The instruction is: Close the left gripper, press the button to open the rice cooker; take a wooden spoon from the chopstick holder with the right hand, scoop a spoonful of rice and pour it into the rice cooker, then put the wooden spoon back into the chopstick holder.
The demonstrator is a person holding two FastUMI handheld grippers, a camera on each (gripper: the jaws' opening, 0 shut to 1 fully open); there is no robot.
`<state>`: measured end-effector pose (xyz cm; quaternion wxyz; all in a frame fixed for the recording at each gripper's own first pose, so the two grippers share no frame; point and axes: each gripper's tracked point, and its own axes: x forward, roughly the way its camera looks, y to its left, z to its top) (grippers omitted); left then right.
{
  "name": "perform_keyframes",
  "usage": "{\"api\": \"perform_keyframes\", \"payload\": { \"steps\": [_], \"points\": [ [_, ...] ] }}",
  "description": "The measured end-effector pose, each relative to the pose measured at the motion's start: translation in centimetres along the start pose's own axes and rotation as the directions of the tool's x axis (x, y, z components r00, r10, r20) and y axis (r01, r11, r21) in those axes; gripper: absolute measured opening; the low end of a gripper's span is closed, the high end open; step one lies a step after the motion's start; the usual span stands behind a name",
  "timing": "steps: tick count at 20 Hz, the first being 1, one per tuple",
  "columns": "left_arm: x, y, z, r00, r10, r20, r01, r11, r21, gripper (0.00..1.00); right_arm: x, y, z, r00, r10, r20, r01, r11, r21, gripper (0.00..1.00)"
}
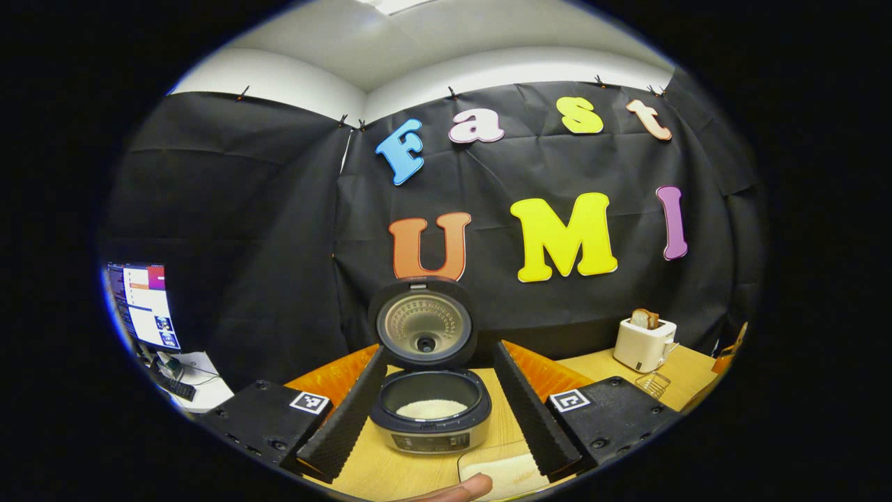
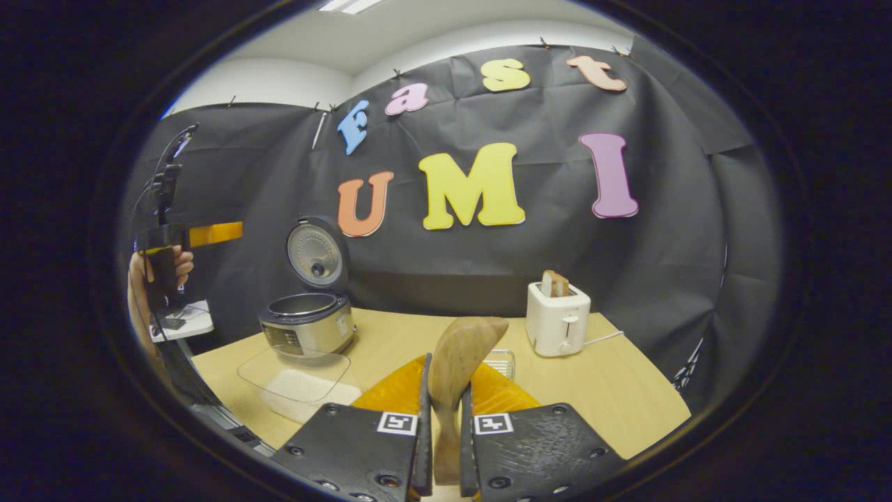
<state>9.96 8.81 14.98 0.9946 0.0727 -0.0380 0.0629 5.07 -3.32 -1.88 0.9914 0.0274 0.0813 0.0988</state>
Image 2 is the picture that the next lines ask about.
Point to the white toaster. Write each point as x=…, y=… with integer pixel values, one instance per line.
x=554, y=324

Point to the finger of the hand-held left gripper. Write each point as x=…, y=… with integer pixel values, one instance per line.
x=216, y=233

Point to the black keyboard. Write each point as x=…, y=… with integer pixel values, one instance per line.
x=171, y=323

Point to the wooden spoon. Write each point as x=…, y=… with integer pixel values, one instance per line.
x=460, y=355

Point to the ceiling light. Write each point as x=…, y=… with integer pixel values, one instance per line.
x=348, y=5

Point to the grey rice cooker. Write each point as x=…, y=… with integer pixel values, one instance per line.
x=310, y=328

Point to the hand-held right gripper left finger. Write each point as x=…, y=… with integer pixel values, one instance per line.
x=362, y=453

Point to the white side table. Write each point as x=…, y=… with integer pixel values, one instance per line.
x=197, y=319

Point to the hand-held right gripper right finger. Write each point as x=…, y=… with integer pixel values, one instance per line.
x=536, y=453

